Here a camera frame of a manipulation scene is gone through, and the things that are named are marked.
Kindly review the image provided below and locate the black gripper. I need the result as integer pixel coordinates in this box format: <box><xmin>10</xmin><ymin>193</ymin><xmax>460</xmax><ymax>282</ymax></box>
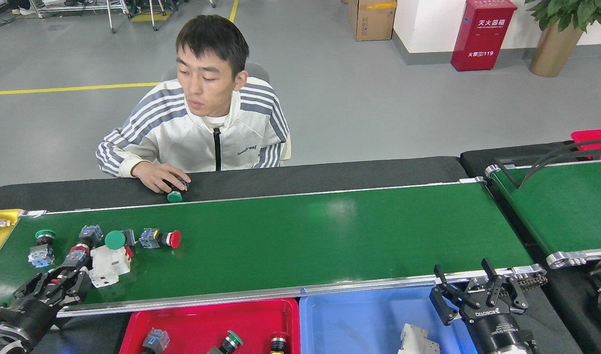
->
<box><xmin>0</xmin><ymin>267</ymin><xmax>92</xmax><ymax>347</ymax></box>
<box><xmin>429</xmin><ymin>258</ymin><xmax>535</xmax><ymax>354</ymax></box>

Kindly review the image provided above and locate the white circuit breaker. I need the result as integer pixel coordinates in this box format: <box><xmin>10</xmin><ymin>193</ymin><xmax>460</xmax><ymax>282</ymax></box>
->
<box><xmin>397</xmin><ymin>323</ymin><xmax>442</xmax><ymax>354</ymax></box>
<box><xmin>89</xmin><ymin>244</ymin><xmax>134</xmax><ymax>289</ymax></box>

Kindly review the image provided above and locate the red mushroom push button switch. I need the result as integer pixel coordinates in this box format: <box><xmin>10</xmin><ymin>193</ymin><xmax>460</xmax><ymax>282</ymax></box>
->
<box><xmin>73</xmin><ymin>224</ymin><xmax>104</xmax><ymax>254</ymax></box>

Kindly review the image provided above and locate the green mushroom push button switch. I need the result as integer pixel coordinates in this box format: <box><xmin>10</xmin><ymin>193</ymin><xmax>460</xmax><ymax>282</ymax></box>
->
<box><xmin>166</xmin><ymin>176</ymin><xmax>191</xmax><ymax>204</ymax></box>
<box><xmin>104</xmin><ymin>229</ymin><xmax>137</xmax><ymax>251</ymax></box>

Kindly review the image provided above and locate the blue plastic tray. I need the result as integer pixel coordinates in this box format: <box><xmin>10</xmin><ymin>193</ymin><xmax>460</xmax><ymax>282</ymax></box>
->
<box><xmin>299</xmin><ymin>287</ymin><xmax>478</xmax><ymax>354</ymax></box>

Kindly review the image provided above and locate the short green conveyor belt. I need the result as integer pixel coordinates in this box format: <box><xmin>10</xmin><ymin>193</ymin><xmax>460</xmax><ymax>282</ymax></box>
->
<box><xmin>485</xmin><ymin>158</ymin><xmax>601</xmax><ymax>269</ymax></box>

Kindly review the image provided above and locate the red plastic tray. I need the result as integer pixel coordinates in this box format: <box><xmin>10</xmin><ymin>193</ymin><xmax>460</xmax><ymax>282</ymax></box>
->
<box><xmin>120</xmin><ymin>298</ymin><xmax>301</xmax><ymax>354</ymax></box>

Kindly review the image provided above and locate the long green conveyor belt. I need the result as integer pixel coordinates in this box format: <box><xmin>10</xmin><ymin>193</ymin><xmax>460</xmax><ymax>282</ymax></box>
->
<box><xmin>0</xmin><ymin>177</ymin><xmax>548</xmax><ymax>320</ymax></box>

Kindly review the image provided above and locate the person's right hand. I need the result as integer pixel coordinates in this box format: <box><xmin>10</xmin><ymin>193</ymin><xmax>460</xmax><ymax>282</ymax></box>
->
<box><xmin>132</xmin><ymin>161</ymin><xmax>190</xmax><ymax>194</ymax></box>

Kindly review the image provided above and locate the person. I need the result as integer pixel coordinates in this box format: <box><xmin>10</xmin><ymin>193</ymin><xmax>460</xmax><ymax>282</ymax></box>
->
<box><xmin>95</xmin><ymin>15</ymin><xmax>292</xmax><ymax>180</ymax></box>

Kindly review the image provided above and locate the red plastic bin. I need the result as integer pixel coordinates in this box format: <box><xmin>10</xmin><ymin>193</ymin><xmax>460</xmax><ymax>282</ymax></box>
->
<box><xmin>571</xmin><ymin>129</ymin><xmax>601</xmax><ymax>160</ymax></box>

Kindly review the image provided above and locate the red fire extinguisher box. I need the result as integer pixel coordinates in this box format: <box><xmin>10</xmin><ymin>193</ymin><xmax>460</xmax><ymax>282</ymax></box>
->
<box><xmin>451</xmin><ymin>0</ymin><xmax>517</xmax><ymax>72</ymax></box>

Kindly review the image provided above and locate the potted green plant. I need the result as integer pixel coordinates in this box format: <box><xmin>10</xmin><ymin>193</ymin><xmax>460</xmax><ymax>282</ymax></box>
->
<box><xmin>524</xmin><ymin>0</ymin><xmax>601</xmax><ymax>78</ymax></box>

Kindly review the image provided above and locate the white wheeled stand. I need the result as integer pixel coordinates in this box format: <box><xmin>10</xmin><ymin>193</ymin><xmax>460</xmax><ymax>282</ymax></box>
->
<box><xmin>105</xmin><ymin>0</ymin><xmax>159</xmax><ymax>34</ymax></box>

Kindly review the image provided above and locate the brown cardboard box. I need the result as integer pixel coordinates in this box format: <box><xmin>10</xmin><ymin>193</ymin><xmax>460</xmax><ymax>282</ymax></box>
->
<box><xmin>347</xmin><ymin>0</ymin><xmax>397</xmax><ymax>41</ymax></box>

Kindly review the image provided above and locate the conveyor drive chain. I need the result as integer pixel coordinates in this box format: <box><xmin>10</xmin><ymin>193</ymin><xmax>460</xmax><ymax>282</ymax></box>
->
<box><xmin>510</xmin><ymin>274</ymin><xmax>548</xmax><ymax>292</ymax></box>

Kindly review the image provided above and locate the black cable bundle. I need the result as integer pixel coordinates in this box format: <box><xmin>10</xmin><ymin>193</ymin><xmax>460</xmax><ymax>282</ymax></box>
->
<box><xmin>494</xmin><ymin>139</ymin><xmax>601</xmax><ymax>190</ymax></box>

